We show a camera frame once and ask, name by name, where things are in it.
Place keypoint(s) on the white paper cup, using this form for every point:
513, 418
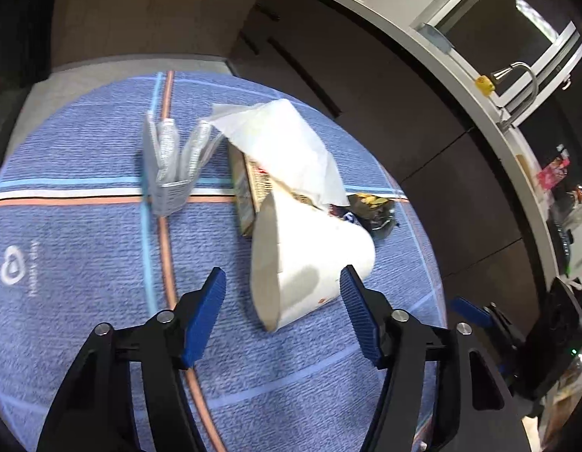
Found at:
314, 254

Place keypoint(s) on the white tissue paper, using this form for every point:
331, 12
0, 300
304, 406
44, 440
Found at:
281, 146

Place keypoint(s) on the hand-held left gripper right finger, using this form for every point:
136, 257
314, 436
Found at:
361, 315

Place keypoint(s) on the grey kitchen countertop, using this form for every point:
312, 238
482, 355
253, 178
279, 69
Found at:
460, 70

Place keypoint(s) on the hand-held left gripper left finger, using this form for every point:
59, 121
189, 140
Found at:
203, 320

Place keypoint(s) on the clear plastic packet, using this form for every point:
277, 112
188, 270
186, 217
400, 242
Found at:
168, 174

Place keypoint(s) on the yellow sponge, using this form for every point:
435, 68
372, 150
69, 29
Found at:
485, 84

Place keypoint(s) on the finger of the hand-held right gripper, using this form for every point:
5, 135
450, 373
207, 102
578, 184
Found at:
506, 366
472, 311

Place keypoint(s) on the pink soap bottle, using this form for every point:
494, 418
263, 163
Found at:
552, 173

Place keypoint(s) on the flat white carton box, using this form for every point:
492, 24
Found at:
246, 197

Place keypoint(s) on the steel faucet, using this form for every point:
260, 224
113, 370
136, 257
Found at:
526, 84

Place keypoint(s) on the dark snack wrapper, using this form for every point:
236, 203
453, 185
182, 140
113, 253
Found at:
373, 214

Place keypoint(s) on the blue plaid tablecloth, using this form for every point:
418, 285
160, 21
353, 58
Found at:
83, 245

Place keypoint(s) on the window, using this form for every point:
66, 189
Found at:
498, 23

